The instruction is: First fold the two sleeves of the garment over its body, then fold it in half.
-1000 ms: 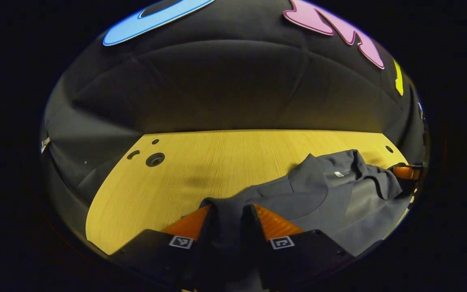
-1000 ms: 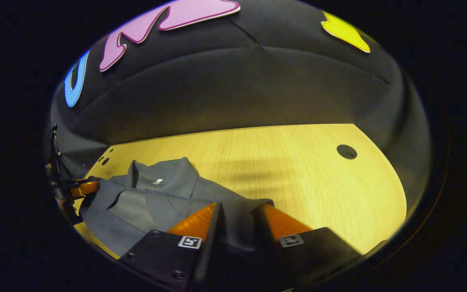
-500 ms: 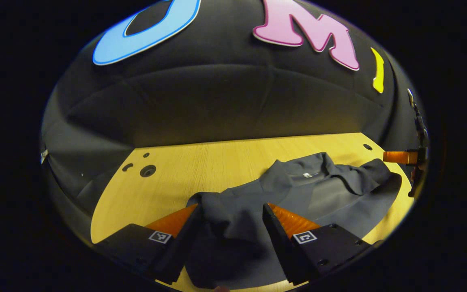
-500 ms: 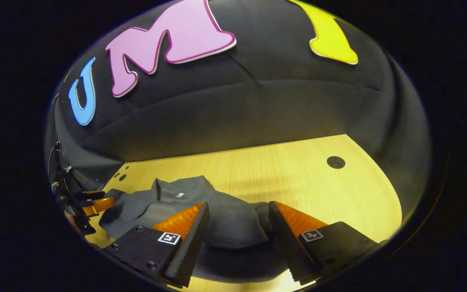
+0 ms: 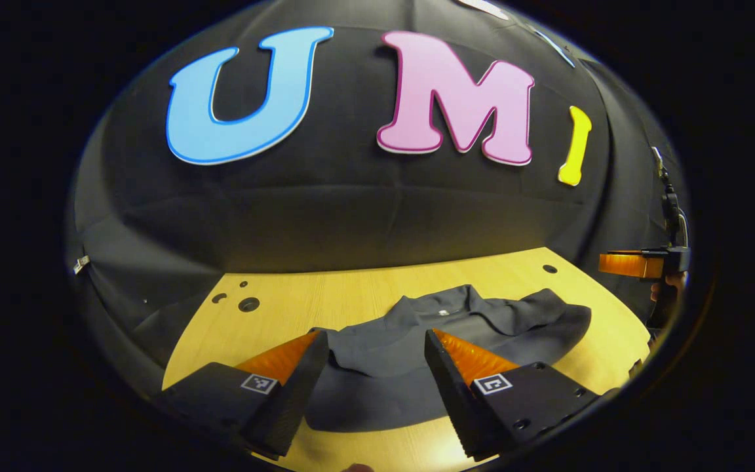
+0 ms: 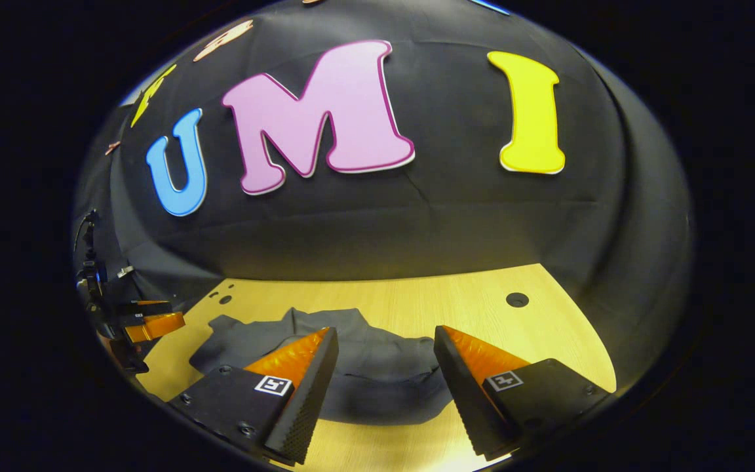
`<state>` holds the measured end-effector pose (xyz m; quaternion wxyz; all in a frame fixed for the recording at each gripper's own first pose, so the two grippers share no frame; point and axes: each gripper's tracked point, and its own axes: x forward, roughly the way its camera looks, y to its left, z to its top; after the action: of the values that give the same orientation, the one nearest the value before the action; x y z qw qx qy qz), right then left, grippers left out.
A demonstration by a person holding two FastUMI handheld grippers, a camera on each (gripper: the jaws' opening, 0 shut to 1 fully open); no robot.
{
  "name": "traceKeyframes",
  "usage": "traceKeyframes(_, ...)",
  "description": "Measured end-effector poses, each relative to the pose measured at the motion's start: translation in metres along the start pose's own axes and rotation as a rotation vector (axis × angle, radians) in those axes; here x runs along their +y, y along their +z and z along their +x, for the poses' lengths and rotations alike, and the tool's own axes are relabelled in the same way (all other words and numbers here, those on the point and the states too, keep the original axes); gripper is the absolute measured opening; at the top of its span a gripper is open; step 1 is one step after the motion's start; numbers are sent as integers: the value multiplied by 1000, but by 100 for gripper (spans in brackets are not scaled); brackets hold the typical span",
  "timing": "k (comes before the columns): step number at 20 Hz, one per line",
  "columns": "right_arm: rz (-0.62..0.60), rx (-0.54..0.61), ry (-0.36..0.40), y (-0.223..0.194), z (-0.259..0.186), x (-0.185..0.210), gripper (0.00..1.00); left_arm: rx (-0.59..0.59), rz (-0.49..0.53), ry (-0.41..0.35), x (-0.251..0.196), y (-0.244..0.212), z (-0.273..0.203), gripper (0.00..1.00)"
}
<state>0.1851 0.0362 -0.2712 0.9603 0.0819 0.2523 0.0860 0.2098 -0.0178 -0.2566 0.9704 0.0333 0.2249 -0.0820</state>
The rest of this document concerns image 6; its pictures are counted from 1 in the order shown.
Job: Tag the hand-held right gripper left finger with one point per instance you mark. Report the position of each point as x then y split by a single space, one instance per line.
309 400

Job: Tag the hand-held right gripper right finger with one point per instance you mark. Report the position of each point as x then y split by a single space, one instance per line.
466 400

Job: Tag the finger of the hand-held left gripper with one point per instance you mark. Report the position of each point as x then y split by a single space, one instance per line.
154 326
145 307

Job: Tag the grey button shirt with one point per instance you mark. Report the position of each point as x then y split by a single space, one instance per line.
377 373

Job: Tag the silver cloth clip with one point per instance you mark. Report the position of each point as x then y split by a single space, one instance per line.
125 270

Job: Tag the reddish cloth clip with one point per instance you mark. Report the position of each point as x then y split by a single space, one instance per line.
112 147

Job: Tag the black backdrop cloth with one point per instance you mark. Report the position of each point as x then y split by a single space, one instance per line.
449 216

